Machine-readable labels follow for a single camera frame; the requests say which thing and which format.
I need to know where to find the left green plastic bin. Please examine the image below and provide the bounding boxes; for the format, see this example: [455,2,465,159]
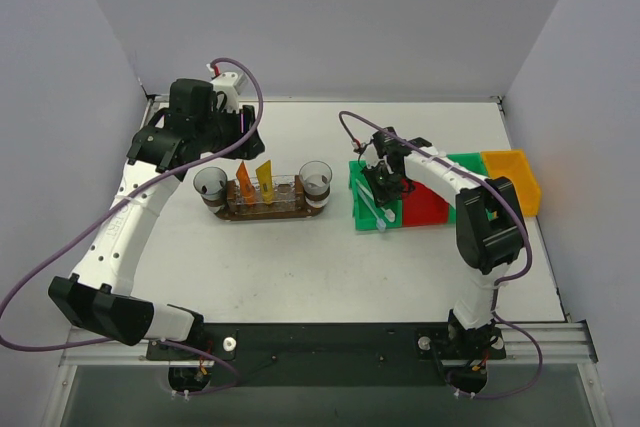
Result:
[349,161,402,232]

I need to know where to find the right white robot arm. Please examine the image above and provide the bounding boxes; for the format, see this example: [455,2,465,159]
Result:
[354,128,531,336]

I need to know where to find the right green plastic bin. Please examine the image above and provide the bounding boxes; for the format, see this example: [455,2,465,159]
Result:
[446,152,489,182]

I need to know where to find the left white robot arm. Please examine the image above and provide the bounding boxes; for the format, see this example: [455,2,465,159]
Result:
[48,72,264,359]

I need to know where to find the dark smoked plastic cup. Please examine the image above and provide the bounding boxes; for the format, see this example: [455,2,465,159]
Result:
[193,167,228,214]

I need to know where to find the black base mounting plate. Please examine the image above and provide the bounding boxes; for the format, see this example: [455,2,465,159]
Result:
[146,322,506,387]

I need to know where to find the yellow plastic bin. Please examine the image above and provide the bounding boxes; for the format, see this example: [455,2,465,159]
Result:
[481,150,542,217]

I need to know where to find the purple cable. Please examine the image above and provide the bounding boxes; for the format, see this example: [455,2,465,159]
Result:
[0,56,264,396]
[338,110,546,401]

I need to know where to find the aluminium extrusion rail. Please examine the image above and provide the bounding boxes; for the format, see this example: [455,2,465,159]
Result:
[59,322,598,367]

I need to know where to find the yellow toothpaste tube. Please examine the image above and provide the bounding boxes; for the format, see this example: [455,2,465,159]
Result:
[255,160,274,204]

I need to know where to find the clear acrylic toothbrush holder rack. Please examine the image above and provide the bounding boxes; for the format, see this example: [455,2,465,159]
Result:
[227,175,301,215]

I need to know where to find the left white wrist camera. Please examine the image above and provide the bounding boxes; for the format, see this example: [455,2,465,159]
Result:
[207,64,248,112]

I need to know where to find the green plastic bin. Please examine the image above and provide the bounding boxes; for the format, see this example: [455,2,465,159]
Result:
[446,152,489,182]
[349,161,402,232]

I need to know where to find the red plastic bin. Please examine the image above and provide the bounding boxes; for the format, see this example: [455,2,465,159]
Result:
[402,181,449,227]

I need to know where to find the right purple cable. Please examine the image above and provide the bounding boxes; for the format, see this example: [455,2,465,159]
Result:
[338,110,546,401]

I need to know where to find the white toothbrush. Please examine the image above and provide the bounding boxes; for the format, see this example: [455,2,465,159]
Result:
[356,180,396,222]

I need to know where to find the orange toothpaste tube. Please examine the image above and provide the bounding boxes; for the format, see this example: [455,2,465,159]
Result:
[236,161,255,205]

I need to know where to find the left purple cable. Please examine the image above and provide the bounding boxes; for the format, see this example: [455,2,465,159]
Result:
[0,56,264,396]

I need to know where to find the light blue toothbrush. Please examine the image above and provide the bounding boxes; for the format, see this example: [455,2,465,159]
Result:
[356,181,386,232]

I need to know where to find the brown oval wooden tray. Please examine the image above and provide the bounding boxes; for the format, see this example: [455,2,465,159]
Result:
[203,176,325,222]

